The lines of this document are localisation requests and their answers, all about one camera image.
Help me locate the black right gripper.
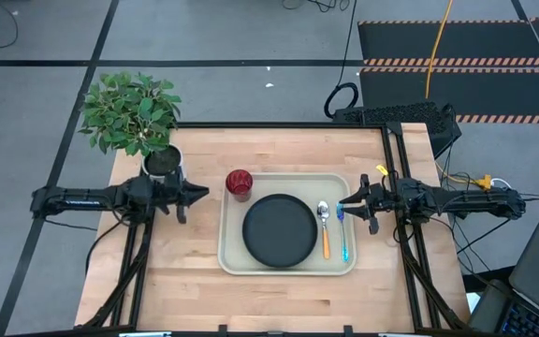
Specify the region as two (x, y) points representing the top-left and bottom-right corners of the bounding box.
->
(342, 174), (400, 235)

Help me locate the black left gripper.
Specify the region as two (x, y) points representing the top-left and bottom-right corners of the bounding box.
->
(156, 168), (211, 225)

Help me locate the blue-handled fork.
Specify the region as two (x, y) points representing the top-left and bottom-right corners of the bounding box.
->
(335, 202), (350, 263)

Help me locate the red ribbed cup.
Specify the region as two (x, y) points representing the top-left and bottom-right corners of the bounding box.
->
(225, 168), (255, 202)

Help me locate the orange-handled metal spoon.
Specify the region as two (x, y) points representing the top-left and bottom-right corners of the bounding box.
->
(316, 200), (331, 260)

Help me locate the beige plastic tray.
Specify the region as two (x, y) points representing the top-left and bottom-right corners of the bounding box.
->
(216, 172), (357, 276)

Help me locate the black round plate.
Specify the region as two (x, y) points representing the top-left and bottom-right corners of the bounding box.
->
(241, 193), (319, 269)

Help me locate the white plant pot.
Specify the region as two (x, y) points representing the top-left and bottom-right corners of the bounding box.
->
(141, 144), (186, 182)

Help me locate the green leafy plant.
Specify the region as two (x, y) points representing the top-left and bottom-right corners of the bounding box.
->
(78, 70), (182, 156)

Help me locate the grey rounded case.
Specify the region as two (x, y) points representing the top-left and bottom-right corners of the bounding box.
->
(468, 279), (509, 333)

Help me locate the black backlit keyboard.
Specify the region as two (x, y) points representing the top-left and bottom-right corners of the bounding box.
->
(501, 301), (539, 337)

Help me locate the black metal table frame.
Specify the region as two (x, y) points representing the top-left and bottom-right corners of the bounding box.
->
(81, 122), (467, 331)

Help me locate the black coiled cable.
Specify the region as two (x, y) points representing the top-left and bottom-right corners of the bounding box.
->
(324, 0), (360, 120)

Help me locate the yellow cable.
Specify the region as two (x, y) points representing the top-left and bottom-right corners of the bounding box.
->
(424, 0), (454, 100)

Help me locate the black cable bundle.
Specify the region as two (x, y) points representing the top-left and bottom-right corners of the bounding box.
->
(281, 0), (351, 14)

